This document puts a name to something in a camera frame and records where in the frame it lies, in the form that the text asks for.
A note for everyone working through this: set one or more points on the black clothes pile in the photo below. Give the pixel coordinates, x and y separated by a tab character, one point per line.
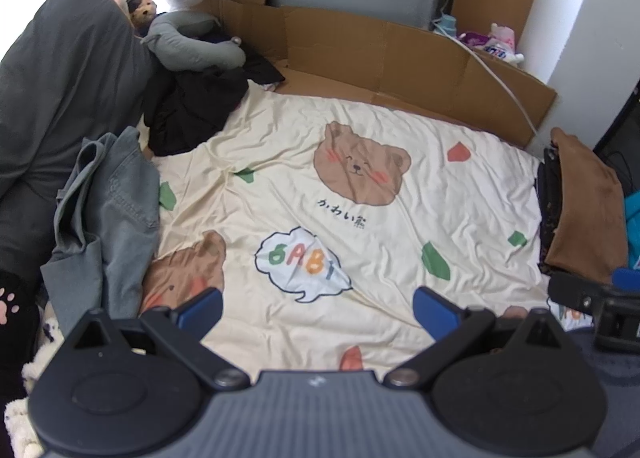
190	108

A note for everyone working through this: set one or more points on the pink plush toy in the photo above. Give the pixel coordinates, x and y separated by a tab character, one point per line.
505	40

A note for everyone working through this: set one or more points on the teal cup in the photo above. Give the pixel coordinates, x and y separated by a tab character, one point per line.
446	24

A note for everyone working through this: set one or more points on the black patterned garment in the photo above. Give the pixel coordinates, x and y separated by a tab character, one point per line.
550	198

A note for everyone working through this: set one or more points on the black paw print cloth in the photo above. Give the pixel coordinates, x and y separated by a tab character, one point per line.
15	318

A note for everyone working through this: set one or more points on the brown plush dog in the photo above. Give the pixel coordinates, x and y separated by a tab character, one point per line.
142	10

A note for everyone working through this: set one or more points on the bear print bed sheet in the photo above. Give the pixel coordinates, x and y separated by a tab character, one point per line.
300	163

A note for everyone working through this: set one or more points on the grey neck pillow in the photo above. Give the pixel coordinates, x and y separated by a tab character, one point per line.
190	48

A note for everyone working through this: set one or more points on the teal cloth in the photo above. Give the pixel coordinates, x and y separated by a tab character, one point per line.
632	228

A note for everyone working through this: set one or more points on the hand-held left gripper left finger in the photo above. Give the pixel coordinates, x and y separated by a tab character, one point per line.
200	309

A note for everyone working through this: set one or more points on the dark grey pillow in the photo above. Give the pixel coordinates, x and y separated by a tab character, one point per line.
60	88

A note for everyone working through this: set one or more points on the cardboard sheet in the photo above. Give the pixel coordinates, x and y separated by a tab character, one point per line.
350	53

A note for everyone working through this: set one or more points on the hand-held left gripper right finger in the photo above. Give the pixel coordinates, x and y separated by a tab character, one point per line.
435	313

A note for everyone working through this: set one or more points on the dark furniture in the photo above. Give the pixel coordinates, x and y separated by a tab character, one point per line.
620	138

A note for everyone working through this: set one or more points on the blue denim pants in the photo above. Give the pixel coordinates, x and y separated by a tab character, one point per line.
110	198

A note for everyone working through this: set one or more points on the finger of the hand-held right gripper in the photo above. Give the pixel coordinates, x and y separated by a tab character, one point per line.
627	278
575	290

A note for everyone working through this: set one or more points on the white fluffy blanket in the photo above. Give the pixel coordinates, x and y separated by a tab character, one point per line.
25	418

